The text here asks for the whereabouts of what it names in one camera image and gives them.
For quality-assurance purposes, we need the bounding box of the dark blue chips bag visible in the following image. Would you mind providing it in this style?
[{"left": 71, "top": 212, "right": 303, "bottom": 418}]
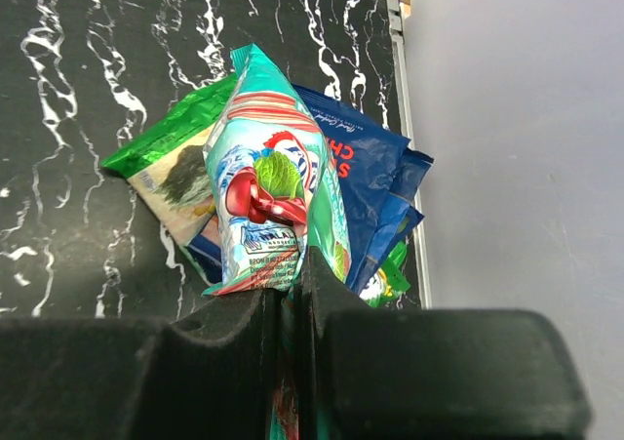
[
  {"left": 386, "top": 206, "right": 424, "bottom": 253},
  {"left": 390, "top": 148, "right": 434, "bottom": 202}
]

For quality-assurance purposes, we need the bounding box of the green cassava chips bag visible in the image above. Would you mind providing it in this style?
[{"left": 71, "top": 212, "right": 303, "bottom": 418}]
[{"left": 102, "top": 74, "right": 237, "bottom": 268}]

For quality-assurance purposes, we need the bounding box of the yellow green fruit snack bag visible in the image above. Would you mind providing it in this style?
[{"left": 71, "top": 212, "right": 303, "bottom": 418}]
[{"left": 359, "top": 242, "right": 410, "bottom": 308}]

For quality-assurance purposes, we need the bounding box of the teal snack packet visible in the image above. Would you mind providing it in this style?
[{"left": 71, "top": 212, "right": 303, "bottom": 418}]
[{"left": 204, "top": 44, "right": 351, "bottom": 439}]

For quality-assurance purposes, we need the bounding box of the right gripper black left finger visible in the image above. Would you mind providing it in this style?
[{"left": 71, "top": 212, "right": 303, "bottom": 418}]
[{"left": 1, "top": 290, "right": 279, "bottom": 439}]

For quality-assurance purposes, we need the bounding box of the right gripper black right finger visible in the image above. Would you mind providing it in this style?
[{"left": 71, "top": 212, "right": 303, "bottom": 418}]
[{"left": 295, "top": 248, "right": 592, "bottom": 439}]

